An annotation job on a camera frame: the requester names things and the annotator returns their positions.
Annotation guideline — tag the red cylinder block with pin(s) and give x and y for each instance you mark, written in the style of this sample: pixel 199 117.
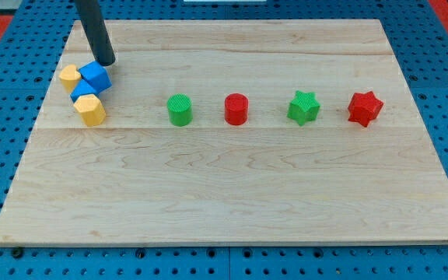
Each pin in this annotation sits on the red cylinder block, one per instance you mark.
pixel 236 109

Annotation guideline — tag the green cylinder block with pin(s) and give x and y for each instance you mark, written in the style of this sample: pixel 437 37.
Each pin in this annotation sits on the green cylinder block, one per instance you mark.
pixel 179 108

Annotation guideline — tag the green star block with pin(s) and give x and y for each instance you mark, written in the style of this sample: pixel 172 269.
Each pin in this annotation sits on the green star block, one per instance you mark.
pixel 303 108

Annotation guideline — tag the yellow hexagon block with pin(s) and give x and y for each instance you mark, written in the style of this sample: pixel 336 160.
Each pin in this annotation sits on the yellow hexagon block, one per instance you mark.
pixel 90 109

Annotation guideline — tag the blue cube block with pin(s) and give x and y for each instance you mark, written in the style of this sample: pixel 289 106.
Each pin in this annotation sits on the blue cube block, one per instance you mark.
pixel 96 75

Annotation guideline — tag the red star block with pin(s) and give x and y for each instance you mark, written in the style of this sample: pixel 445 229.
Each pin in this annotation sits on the red star block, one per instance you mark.
pixel 364 108

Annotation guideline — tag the blue block behind hexagon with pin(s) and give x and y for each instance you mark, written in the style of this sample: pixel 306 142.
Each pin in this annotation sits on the blue block behind hexagon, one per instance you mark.
pixel 83 88

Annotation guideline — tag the yellow heart block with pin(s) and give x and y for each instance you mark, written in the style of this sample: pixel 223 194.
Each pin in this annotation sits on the yellow heart block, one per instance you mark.
pixel 70 77

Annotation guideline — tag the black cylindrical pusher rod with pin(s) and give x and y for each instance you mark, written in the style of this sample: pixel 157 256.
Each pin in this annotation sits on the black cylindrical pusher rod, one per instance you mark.
pixel 95 30

